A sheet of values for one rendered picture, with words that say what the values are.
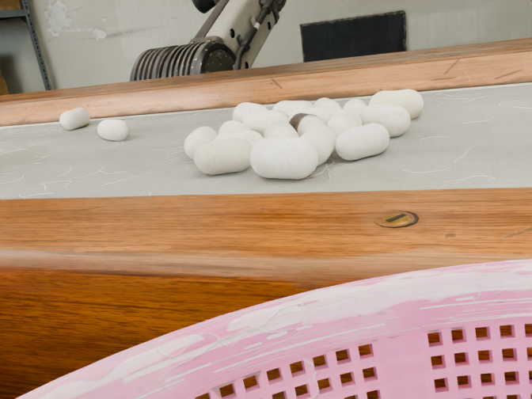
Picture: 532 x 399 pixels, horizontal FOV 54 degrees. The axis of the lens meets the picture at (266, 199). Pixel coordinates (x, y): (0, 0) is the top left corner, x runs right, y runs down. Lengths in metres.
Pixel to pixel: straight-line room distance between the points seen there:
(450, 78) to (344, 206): 0.33
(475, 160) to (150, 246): 0.18
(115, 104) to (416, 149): 0.37
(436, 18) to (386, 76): 1.87
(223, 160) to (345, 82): 0.23
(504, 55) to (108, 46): 2.43
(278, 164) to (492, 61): 0.27
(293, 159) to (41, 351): 0.14
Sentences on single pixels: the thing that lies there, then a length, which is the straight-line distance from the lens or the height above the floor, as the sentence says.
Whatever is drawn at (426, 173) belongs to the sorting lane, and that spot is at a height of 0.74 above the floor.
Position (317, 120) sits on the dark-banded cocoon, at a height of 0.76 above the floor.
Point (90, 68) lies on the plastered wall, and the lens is 2.87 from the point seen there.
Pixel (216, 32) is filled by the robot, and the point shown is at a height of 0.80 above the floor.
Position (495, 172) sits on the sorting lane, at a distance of 0.26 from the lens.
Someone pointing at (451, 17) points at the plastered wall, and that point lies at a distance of 2.36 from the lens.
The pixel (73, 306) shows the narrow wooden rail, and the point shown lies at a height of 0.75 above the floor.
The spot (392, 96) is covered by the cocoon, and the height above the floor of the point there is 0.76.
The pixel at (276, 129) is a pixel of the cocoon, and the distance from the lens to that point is 0.31.
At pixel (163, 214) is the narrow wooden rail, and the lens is 0.18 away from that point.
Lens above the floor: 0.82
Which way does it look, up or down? 20 degrees down
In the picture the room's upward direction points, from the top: 8 degrees counter-clockwise
